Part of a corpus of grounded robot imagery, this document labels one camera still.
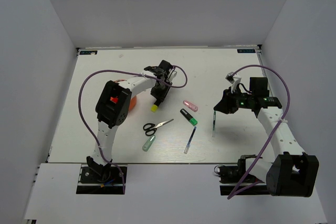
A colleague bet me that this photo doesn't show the green clear pen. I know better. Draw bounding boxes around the green clear pen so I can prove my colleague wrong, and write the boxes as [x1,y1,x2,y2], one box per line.
[212,110,216,137]

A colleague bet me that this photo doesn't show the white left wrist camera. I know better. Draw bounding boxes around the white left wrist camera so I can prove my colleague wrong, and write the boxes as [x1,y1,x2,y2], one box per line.
[165,68,177,86]

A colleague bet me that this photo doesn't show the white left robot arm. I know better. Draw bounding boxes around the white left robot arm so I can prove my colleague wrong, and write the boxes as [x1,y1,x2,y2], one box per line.
[87,60,176,182]

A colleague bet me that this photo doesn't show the yellow cap black highlighter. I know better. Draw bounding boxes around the yellow cap black highlighter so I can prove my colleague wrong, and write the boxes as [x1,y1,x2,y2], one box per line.
[151,100,162,112]

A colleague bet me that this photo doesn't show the green cap black highlighter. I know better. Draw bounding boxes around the green cap black highlighter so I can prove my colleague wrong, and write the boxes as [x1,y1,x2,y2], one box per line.
[180,109,198,126]

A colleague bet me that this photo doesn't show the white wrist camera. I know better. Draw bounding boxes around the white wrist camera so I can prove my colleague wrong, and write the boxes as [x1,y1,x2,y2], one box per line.
[226,72,241,93]
[165,68,177,86]

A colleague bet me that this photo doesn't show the right blue table label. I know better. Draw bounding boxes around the right blue table label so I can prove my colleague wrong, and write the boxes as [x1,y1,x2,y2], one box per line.
[237,49,256,54]

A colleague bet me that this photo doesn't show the green translucent correction tape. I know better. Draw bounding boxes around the green translucent correction tape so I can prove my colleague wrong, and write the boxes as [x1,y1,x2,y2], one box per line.
[142,135,156,152]

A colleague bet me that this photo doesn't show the blue table label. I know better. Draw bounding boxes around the blue table label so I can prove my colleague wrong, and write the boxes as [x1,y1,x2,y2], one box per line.
[237,49,256,54]
[79,50,98,55]

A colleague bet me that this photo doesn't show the black handled scissors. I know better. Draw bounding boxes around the black handled scissors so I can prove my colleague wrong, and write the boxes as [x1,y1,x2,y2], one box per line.
[143,119,173,136]

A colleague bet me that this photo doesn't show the orange round organizer container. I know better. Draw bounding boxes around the orange round organizer container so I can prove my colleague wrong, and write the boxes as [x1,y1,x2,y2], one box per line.
[115,79,137,112]

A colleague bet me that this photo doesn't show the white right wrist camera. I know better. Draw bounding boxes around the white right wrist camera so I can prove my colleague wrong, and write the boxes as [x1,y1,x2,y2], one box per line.
[226,72,241,93]

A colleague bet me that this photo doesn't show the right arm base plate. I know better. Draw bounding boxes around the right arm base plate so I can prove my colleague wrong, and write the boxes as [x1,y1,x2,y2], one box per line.
[214,155,269,196]

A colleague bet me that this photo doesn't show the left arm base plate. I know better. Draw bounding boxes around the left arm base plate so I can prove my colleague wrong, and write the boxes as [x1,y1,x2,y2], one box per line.
[76,166,124,195]

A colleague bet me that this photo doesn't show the blue clear pen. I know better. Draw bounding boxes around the blue clear pen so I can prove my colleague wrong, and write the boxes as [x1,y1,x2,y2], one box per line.
[183,126,197,154]

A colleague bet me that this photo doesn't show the pink translucent correction tape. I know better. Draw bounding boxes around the pink translucent correction tape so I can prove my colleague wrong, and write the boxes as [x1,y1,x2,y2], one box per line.
[183,100,198,112]

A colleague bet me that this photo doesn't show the left blue table label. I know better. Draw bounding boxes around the left blue table label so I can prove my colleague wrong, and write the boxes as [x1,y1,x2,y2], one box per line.
[79,50,98,55]

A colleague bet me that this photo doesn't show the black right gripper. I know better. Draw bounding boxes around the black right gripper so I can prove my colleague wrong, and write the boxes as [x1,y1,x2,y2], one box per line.
[214,86,254,114]

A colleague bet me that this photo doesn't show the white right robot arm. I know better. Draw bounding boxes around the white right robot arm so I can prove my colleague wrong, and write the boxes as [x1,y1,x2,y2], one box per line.
[214,73,319,197]

